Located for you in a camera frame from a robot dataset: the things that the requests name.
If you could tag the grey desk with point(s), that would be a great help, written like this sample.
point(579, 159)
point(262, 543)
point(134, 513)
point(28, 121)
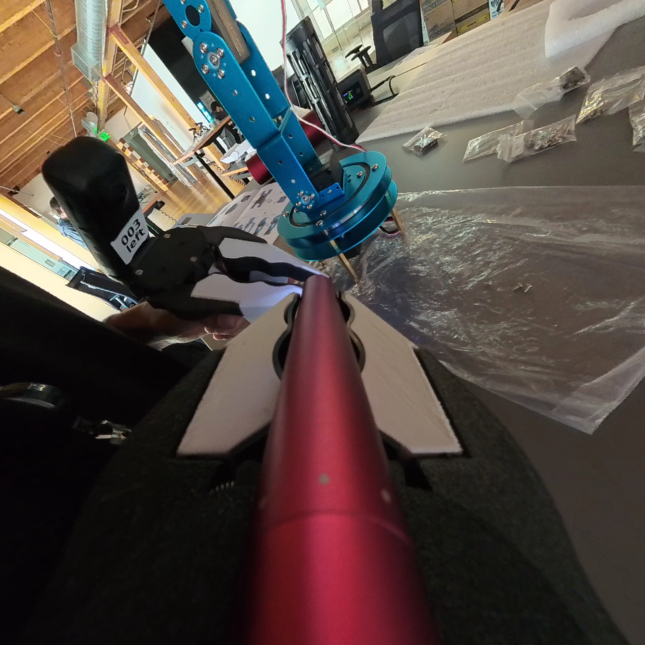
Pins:
point(579, 504)

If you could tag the clear plastic sheet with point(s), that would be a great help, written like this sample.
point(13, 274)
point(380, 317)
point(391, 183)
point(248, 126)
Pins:
point(504, 327)

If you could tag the green exit sign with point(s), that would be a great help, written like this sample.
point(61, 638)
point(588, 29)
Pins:
point(103, 134)

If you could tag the silver ventilation duct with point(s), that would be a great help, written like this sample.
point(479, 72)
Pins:
point(90, 30)

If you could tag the brown cardboard box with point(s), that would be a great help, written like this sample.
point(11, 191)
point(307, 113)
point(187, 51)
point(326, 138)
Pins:
point(448, 17)

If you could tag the black office chair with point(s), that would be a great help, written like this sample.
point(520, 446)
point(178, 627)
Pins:
point(395, 25)

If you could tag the person's left hand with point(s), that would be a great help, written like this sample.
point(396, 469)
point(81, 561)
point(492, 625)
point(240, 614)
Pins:
point(191, 328)

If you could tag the white corrugated sheet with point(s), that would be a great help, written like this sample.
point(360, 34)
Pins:
point(453, 95)

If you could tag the metal carabiner clip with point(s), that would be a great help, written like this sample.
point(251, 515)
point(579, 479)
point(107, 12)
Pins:
point(108, 432)

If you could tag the printed instruction sheet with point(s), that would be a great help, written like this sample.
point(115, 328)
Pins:
point(252, 211)

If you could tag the dark red cylinder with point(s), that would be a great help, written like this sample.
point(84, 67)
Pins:
point(259, 169)

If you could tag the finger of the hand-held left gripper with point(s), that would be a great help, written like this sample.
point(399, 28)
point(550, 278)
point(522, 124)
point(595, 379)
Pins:
point(262, 297)
point(272, 258)

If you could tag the black slotted cylinder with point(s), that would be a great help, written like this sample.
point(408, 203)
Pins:
point(322, 75)

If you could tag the small clear parts bag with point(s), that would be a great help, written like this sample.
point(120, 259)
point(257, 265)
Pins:
point(539, 138)
point(481, 147)
point(612, 93)
point(559, 85)
point(424, 140)
point(638, 126)

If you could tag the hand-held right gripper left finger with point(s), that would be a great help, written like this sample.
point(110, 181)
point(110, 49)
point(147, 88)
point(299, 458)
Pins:
point(237, 393)

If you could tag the black power unit with display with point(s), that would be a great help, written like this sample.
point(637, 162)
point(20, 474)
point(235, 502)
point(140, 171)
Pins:
point(355, 90)

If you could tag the blue toy robot arm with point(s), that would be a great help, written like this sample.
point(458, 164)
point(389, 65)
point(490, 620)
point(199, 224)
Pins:
point(267, 101)

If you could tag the white foam piece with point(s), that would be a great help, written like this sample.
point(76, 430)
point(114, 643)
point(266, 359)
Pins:
point(594, 25)

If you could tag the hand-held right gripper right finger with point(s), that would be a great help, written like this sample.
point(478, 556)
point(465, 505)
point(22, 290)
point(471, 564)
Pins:
point(403, 393)

